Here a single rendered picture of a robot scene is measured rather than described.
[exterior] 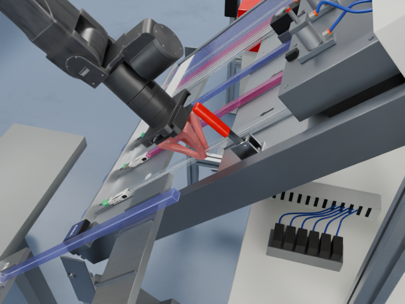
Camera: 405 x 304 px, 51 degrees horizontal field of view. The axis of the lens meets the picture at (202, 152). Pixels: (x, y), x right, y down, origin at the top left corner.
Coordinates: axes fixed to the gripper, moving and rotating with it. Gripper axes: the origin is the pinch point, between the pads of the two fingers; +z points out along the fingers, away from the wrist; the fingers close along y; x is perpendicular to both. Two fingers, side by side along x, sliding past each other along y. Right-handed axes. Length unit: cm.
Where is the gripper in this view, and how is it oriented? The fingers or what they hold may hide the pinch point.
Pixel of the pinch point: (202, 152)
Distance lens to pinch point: 69.9
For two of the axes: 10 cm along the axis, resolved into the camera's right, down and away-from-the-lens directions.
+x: -6.9, 3.7, 6.2
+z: 6.8, 6.4, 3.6
